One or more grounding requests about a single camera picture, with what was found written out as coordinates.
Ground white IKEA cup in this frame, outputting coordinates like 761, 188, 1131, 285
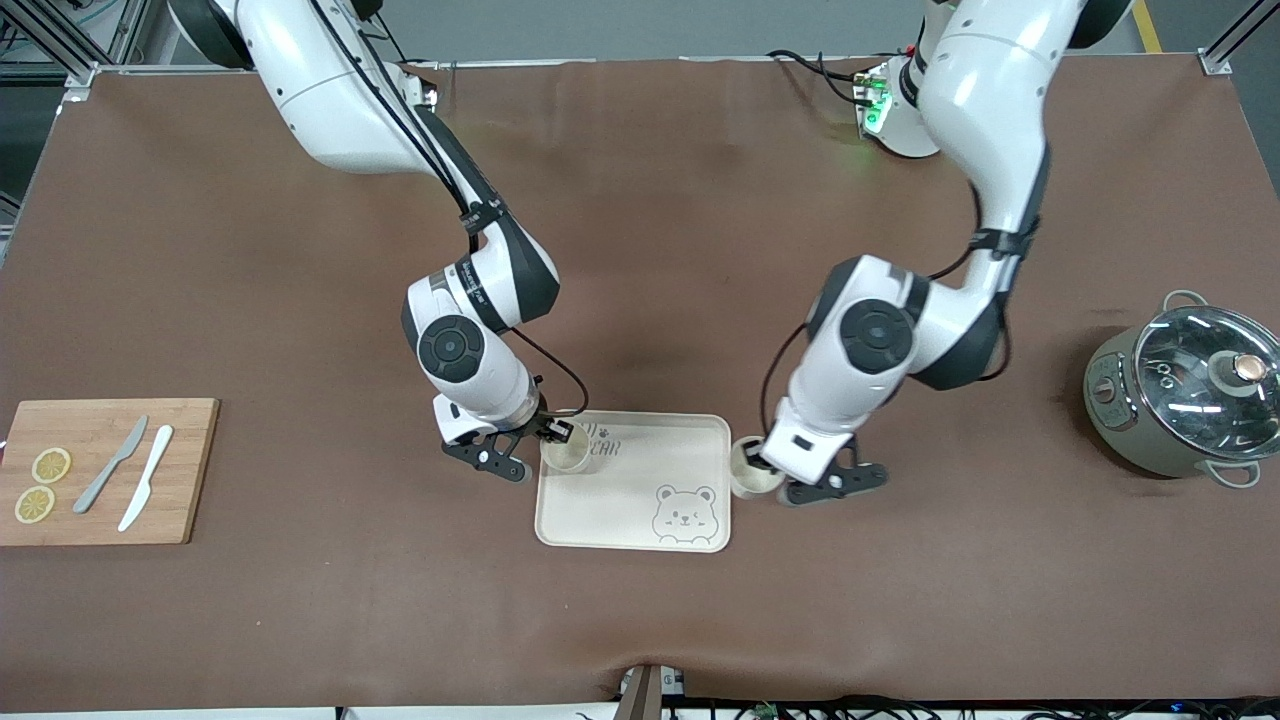
730, 437, 787, 500
540, 425, 593, 474

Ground cream bear print tray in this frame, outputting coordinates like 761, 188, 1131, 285
534, 410, 733, 554

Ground brown table mat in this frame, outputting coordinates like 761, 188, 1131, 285
0, 55, 1280, 713

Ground grey pot glass lid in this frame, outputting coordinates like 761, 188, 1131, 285
1084, 290, 1280, 489

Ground wooden cutting board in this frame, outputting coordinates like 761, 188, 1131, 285
0, 398, 221, 547

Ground white plastic knife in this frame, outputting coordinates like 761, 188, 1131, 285
118, 425, 174, 533

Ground grey plastic knife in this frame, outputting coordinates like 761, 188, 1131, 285
73, 415, 149, 515

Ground black base cables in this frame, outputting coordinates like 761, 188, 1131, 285
766, 48, 881, 107

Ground aluminium frame post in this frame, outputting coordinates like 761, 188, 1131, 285
0, 0, 151, 101
1200, 0, 1280, 76

